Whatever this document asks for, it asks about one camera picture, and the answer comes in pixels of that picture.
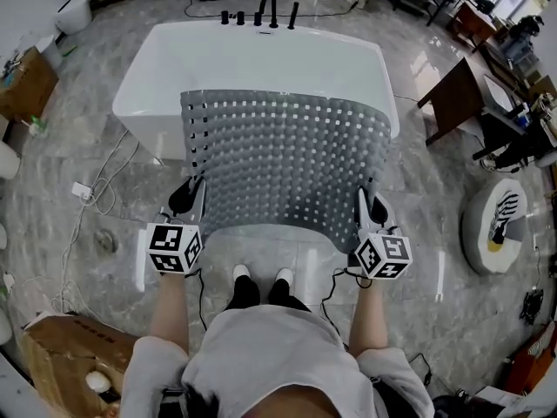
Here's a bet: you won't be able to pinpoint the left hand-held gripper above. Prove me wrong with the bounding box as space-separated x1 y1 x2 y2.
144 176 208 275

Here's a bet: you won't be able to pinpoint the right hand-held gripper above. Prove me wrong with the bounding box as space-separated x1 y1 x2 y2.
347 185 413 280

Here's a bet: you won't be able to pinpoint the grey perforated bath mat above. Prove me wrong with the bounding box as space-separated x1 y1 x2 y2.
179 88 393 260

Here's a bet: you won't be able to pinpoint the person's left forearm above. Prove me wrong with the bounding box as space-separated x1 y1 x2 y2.
149 272 191 354

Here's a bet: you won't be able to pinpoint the person's right forearm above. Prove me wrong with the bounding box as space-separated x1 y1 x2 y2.
349 276 389 359

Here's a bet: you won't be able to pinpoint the white bathtub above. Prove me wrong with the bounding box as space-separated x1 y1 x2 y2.
111 19 400 165

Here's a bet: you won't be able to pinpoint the round grey white pouf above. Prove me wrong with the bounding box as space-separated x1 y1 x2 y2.
460 179 528 276

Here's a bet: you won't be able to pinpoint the person's black trousers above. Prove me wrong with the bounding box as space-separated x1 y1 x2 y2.
225 274 312 313

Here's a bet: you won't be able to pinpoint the dark wooden table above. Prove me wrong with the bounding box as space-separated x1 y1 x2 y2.
417 57 485 147

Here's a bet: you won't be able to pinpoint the person's grey sweatshirt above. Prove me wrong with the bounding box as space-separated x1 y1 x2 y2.
121 305 436 418

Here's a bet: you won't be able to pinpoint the white rectangular washbasin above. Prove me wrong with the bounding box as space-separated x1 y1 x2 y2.
482 74 517 115

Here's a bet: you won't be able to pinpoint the tall white bin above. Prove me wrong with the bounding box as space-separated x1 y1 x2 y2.
0 140 22 180

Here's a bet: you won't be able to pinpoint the large taped cardboard box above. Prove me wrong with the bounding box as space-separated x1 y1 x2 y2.
21 313 138 418

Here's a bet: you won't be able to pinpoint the brown cardboard box with clutter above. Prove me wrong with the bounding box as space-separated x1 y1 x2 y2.
0 45 60 121

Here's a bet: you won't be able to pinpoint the white fluffy puff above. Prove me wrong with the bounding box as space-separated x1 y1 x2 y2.
84 371 110 394

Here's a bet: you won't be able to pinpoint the small white bin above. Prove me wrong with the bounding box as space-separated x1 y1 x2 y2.
37 35 62 69

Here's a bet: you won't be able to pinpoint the person's face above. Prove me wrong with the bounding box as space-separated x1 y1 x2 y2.
260 383 345 418

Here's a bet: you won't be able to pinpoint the black curved faucet spout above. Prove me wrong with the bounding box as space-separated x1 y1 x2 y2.
254 0 279 29

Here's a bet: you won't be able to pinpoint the black padded case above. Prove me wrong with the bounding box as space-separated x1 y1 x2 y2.
433 392 480 418

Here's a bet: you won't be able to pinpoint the brown wooden desk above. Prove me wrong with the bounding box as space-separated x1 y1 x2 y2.
450 0 500 52

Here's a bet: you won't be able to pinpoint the orange box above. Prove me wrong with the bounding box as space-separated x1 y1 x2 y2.
507 320 557 394

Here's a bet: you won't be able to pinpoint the white bucket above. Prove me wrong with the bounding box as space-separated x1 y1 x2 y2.
55 0 93 35

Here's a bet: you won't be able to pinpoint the white paper booklet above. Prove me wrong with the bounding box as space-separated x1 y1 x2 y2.
473 385 523 418

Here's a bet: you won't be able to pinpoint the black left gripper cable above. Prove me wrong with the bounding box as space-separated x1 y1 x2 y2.
185 267 210 333

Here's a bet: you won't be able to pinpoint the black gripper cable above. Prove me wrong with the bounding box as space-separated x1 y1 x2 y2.
185 267 210 333
320 267 434 387

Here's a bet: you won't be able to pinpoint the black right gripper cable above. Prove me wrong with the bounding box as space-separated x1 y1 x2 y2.
320 267 434 387

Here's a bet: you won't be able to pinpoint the white power cable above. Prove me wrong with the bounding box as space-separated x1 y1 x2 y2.
51 128 140 317

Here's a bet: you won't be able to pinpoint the black metal desk frame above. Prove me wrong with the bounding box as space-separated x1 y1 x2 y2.
472 102 530 161

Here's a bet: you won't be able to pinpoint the black shoulder strap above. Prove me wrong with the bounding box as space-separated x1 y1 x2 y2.
160 388 188 418
369 376 395 418

